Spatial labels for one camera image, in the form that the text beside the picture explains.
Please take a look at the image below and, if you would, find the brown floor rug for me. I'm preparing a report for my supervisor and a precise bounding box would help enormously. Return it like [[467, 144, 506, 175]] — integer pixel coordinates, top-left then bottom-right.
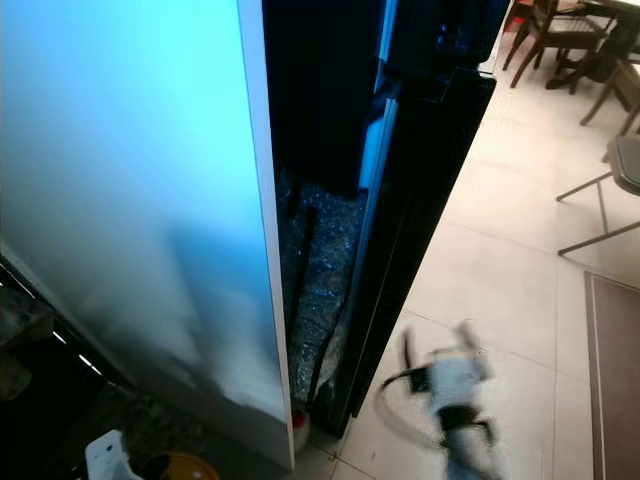
[[584, 270, 640, 480]]

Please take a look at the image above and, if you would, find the wooden dining table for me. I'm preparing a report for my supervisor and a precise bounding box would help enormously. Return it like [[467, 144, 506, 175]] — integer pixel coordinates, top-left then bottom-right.
[[548, 0, 640, 89]]

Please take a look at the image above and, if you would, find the metal frame stool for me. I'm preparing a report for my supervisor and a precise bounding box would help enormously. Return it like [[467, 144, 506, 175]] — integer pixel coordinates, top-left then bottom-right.
[[556, 134, 640, 257]]

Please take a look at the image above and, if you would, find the orange round container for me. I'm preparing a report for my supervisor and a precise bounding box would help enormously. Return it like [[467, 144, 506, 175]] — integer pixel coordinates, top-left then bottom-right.
[[150, 452, 221, 480]]

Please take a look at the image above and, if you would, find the white red-capped bottle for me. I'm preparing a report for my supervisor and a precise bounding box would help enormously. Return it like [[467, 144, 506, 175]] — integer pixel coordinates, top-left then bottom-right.
[[290, 407, 310, 453]]

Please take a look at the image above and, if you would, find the dark wooden chair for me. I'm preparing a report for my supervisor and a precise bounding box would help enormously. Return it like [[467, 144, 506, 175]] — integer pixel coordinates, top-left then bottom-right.
[[503, 0, 608, 90], [579, 55, 640, 137]]

